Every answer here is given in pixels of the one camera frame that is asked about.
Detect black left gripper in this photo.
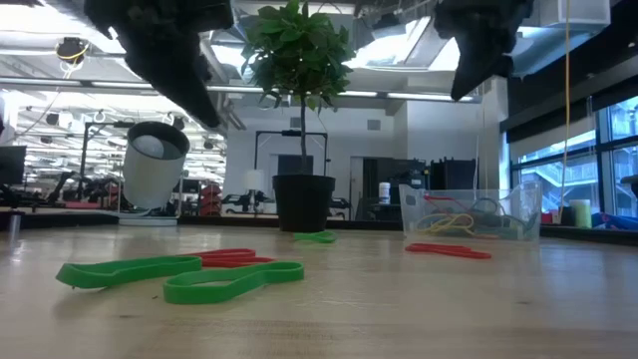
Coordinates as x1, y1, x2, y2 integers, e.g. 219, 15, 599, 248
83, 0, 235, 128

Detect silver ceiling duct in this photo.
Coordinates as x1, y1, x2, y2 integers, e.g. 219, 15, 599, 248
44, 0, 248, 132
348, 0, 549, 80

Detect clear plastic bin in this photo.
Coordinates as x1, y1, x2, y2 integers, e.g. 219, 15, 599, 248
398, 179, 543, 244

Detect teal rubber band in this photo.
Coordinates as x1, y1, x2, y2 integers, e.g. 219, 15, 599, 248
473, 196, 539, 240

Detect black rig frame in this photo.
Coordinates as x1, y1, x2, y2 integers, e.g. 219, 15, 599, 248
253, 129, 330, 177

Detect black crate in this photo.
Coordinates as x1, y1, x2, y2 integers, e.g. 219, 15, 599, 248
429, 157, 478, 191

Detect long red rubber band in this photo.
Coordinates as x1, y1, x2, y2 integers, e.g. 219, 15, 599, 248
404, 241, 493, 261

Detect black background robot rig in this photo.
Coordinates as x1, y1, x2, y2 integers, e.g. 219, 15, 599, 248
47, 169, 124, 205

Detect black monitor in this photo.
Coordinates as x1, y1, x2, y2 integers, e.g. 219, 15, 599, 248
0, 145, 28, 186

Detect red stacked objects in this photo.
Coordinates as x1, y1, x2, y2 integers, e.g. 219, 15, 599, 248
198, 182, 223, 217

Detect green plant in black pot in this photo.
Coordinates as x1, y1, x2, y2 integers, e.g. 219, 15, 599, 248
240, 0, 358, 233

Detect white round lamp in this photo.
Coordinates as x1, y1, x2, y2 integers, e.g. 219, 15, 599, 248
118, 120, 192, 228

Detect black cabinet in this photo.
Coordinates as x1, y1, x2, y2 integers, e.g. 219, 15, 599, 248
362, 158, 428, 221

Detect green rubber band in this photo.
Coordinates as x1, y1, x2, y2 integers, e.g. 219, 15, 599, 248
162, 261, 306, 306
55, 255, 203, 290
292, 229, 340, 245

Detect yellow hanging cord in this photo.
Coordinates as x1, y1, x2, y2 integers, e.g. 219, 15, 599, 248
558, 0, 572, 213

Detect black ceiling device yellow cable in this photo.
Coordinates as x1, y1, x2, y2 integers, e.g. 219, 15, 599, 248
54, 35, 92, 66

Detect long ceiling light bar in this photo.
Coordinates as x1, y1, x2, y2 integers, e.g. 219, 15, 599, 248
0, 75, 482, 105

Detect yellow green cylinder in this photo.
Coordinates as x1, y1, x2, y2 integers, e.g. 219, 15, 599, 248
568, 198, 593, 230

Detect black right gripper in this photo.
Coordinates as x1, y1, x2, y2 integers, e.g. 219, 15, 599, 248
433, 0, 534, 102

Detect blue object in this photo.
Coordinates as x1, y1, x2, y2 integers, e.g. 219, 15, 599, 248
591, 210, 638, 233

